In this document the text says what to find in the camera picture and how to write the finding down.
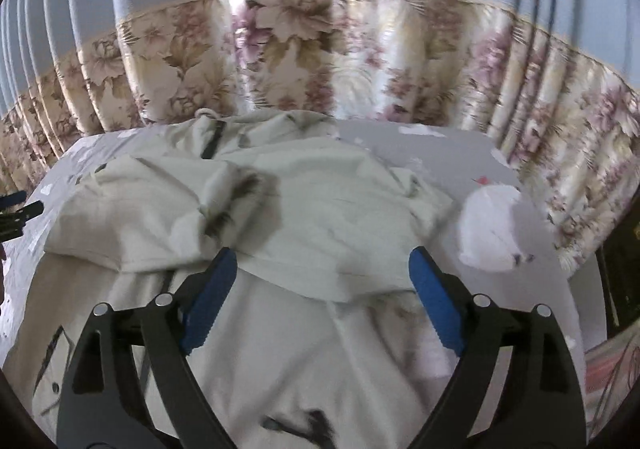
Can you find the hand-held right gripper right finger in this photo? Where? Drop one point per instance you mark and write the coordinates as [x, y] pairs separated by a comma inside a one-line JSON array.
[[435, 301]]

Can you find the beige hooded jacket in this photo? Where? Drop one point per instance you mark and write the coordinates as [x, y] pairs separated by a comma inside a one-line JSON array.
[[310, 209]]

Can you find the black glass-front appliance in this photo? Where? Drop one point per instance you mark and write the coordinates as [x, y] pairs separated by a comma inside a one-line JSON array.
[[622, 279]]

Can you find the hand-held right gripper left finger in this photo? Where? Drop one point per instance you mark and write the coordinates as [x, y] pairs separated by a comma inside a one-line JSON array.
[[210, 301]]

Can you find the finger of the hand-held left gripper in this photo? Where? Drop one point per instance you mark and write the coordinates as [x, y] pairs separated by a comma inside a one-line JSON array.
[[22, 215], [12, 200]]

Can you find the grey printed bed sheet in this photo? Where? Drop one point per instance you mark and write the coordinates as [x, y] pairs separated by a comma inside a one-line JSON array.
[[450, 159]]

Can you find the blue floral curtain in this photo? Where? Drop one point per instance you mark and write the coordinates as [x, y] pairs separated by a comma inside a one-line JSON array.
[[300, 54]]

